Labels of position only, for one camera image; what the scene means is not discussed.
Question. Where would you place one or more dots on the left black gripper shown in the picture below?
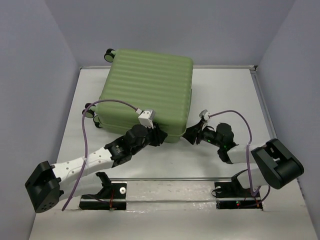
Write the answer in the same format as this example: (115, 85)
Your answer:
(158, 135)

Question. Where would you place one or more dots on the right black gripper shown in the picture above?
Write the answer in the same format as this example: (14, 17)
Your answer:
(191, 132)

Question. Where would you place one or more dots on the green hard-shell suitcase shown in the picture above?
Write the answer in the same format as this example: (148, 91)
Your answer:
(148, 81)

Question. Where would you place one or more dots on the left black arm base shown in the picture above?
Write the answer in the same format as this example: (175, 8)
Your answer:
(111, 197)

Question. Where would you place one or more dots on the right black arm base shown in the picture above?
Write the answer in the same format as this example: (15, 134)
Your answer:
(231, 197)

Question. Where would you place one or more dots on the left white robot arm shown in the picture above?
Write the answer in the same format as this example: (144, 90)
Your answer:
(49, 184)

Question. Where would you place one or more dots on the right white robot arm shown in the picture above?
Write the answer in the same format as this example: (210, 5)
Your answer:
(276, 165)

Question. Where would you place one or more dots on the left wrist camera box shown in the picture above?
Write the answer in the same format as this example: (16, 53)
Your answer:
(146, 118)

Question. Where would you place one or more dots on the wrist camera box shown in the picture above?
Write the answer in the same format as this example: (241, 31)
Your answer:
(204, 116)
(146, 118)

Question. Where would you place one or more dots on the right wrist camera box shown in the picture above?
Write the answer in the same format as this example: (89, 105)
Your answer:
(204, 116)

